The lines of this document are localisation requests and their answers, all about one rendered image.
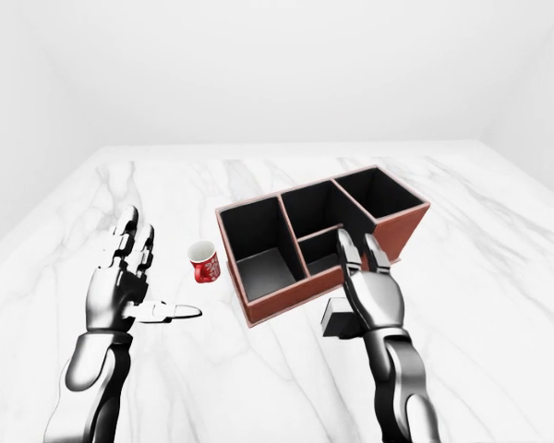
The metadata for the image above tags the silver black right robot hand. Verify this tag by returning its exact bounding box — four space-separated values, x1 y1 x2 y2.
335 228 406 332

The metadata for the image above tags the red white patterned mug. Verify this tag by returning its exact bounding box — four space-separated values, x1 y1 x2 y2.
187 240 223 284

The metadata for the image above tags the red-brown desk caddy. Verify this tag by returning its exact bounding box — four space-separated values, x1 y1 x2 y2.
214 164 431 329

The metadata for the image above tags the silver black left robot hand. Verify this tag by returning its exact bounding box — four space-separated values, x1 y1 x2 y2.
85 205 203 334

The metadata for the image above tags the black book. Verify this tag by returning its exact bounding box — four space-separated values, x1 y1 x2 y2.
320 297 365 341

